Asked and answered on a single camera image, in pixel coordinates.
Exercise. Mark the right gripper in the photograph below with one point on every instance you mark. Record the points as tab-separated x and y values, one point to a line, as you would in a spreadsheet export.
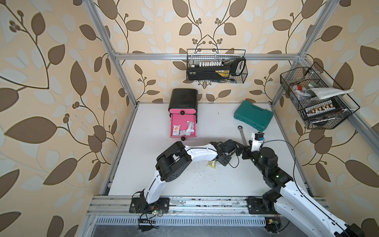
247	149

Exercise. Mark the yellow cookie packet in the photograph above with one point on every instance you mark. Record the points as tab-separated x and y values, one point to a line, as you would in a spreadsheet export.
212	164

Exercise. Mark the white cookie packet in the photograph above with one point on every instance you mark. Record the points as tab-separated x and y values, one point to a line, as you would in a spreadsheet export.
184	133
176	130
190	128

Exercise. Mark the pink drawer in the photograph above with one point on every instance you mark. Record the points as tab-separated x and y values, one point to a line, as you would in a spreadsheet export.
178	119
183	111

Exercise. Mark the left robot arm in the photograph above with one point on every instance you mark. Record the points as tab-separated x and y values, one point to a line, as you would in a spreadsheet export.
174	160

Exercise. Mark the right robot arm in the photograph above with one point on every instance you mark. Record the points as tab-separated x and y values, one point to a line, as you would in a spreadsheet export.
288	199

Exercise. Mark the pink top drawer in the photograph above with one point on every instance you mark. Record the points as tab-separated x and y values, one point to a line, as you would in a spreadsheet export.
183	111

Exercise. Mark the black drawer cabinet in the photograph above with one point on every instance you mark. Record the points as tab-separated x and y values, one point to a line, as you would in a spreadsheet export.
184	98

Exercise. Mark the silver ratchet wrench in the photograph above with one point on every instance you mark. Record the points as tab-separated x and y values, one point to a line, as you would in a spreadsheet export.
240	128

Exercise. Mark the green plastic tool case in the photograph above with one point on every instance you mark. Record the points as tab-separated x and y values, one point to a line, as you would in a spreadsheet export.
253	115

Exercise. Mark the black yellow tool box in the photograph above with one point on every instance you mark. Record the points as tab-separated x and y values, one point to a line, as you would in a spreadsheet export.
214	73

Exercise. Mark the socket set in basket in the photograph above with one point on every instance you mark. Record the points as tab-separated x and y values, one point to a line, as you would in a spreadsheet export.
321	110

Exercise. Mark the white paper in basket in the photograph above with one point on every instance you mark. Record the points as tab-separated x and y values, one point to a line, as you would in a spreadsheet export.
326	92

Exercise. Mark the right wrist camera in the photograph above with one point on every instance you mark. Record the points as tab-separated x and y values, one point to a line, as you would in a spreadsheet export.
257	141

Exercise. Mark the back wire basket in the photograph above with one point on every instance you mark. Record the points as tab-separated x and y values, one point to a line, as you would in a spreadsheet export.
220	57

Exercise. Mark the wire basket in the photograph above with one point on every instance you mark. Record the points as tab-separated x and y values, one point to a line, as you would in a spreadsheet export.
220	57
298	80

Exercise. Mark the right wire basket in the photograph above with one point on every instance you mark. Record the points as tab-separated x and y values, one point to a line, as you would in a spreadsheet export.
298	80

